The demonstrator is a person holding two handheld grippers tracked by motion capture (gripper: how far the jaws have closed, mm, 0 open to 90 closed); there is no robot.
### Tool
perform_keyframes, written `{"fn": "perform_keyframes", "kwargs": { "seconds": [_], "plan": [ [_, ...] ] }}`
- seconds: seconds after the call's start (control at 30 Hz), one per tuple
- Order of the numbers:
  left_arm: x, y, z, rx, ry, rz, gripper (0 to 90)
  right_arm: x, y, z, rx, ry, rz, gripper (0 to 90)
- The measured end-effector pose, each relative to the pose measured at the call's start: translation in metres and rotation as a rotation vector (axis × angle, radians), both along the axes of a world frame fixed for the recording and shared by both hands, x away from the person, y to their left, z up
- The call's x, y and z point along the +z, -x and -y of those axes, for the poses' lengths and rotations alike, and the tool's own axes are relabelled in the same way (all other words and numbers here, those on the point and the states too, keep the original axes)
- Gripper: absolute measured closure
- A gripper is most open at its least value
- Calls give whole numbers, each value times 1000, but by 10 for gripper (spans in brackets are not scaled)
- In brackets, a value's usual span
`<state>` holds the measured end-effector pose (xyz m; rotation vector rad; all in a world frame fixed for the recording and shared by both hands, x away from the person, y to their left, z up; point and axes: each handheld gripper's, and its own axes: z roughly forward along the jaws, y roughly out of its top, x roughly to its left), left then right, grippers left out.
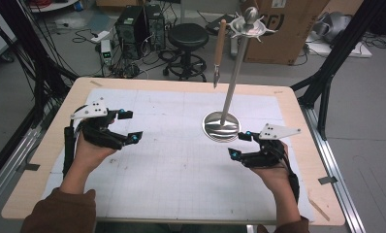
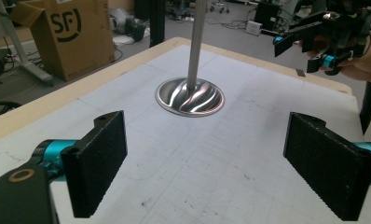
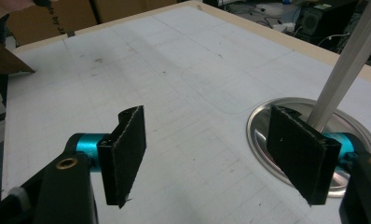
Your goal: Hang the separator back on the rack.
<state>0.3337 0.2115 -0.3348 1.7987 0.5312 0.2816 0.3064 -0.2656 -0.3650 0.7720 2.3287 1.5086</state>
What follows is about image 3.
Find silver stand with round base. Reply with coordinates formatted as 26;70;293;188
245;0;371;199

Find plain cardboard box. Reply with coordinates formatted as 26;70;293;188
91;0;179;24

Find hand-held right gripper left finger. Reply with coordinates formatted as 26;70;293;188
76;105;147;209

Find printed cardboard box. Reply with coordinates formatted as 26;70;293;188
6;0;99;48

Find black computer tower green label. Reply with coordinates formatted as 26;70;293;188
295;2;351;44

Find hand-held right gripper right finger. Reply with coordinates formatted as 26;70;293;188
266;105;356;206

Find white power strip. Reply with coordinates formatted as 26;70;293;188
272;21;296;34

